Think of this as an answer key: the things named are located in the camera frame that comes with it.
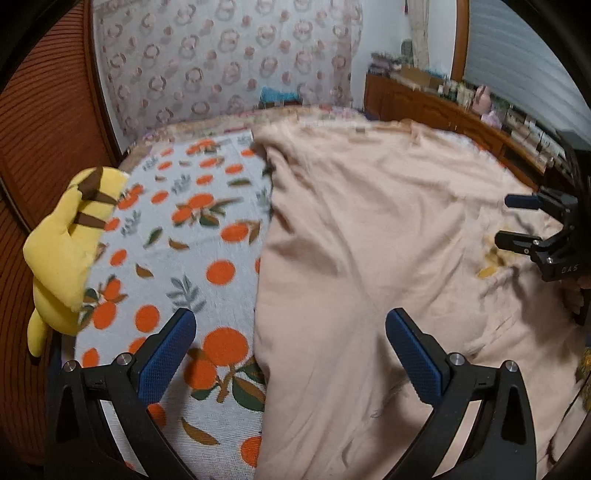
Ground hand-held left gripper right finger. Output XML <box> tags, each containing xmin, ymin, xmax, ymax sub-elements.
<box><xmin>385</xmin><ymin>308</ymin><xmax>539</xmax><ymax>480</ymax></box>

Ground pale pink shirt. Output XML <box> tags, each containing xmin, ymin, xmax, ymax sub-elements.
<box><xmin>252</xmin><ymin>117</ymin><xmax>588</xmax><ymax>480</ymax></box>

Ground floral bedspread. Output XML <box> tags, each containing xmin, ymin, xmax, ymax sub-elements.
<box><xmin>119</xmin><ymin>104</ymin><xmax>371</xmax><ymax>155</ymax></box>

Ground yellow patterned cloth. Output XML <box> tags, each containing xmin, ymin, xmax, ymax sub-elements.
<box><xmin>574</xmin><ymin>346</ymin><xmax>591</xmax><ymax>385</ymax></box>

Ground teal bundle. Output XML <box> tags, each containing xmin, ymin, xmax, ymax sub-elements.
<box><xmin>259</xmin><ymin>87</ymin><xmax>304</xmax><ymax>108</ymax></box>

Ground pile of folded cloths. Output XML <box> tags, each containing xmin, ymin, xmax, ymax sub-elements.
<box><xmin>368</xmin><ymin>51</ymin><xmax>403</xmax><ymax>75</ymax></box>

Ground ring-patterned lace curtain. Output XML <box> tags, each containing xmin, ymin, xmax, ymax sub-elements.
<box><xmin>91</xmin><ymin>0</ymin><xmax>366</xmax><ymax>145</ymax></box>

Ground white orange-print blanket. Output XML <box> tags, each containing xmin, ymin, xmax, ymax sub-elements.
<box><xmin>73</xmin><ymin>131</ymin><xmax>279</xmax><ymax>480</ymax></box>

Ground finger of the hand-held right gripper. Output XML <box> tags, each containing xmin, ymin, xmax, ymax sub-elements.
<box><xmin>494</xmin><ymin>230</ymin><xmax>570</xmax><ymax>260</ymax></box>
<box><xmin>505</xmin><ymin>186</ymin><xmax>579</xmax><ymax>223</ymax></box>

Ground white lace window curtain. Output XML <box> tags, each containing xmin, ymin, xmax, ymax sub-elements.
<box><xmin>405</xmin><ymin>0</ymin><xmax>434</xmax><ymax>71</ymax></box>

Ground cardboard box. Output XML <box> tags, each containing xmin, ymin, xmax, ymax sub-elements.
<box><xmin>398</xmin><ymin>65</ymin><xmax>445</xmax><ymax>89</ymax></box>

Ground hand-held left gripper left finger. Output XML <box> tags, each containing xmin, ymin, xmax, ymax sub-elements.
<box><xmin>44</xmin><ymin>308</ymin><xmax>197</xmax><ymax>480</ymax></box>

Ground wooden dresser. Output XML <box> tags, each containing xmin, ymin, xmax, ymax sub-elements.
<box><xmin>364</xmin><ymin>73</ymin><xmax>570</xmax><ymax>186</ymax></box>

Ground brown ribbed door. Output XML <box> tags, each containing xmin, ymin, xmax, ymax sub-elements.
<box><xmin>0</xmin><ymin>0</ymin><xmax>126</xmax><ymax>464</ymax></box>

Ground grey window blind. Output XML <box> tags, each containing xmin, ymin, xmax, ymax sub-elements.
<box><xmin>463</xmin><ymin>0</ymin><xmax>583</xmax><ymax>121</ymax></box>

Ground wooden window frame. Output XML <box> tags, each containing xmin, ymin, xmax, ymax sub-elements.
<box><xmin>450</xmin><ymin>0</ymin><xmax>472</xmax><ymax>83</ymax></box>

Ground yellow plush toy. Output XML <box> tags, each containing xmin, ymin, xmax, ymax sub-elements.
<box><xmin>23</xmin><ymin>166</ymin><xmax>132</xmax><ymax>359</ymax></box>

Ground row of small bottles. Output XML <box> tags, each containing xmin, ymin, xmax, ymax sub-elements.
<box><xmin>438</xmin><ymin>78</ymin><xmax>570</xmax><ymax>163</ymax></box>

